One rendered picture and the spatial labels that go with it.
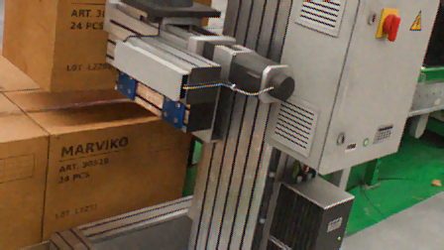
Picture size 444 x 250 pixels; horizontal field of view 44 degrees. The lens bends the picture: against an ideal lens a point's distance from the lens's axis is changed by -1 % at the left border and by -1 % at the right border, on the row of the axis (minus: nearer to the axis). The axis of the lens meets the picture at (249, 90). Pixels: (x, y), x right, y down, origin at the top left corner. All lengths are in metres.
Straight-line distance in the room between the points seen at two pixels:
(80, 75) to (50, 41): 0.15
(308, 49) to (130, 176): 1.02
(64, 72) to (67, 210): 0.49
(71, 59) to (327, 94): 0.87
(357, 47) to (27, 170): 1.12
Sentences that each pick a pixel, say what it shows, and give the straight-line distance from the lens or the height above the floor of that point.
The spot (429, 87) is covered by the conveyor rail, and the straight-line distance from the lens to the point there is 3.39.
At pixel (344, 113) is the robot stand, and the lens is 1.28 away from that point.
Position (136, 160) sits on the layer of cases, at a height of 0.39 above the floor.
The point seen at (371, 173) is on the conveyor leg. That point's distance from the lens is 3.22.
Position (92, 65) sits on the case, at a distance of 1.85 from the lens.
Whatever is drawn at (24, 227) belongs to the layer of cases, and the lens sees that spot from 1.97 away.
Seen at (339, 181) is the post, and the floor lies 0.27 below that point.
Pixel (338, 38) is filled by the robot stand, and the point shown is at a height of 1.08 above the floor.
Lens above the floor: 1.29
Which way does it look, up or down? 17 degrees down
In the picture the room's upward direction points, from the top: 11 degrees clockwise
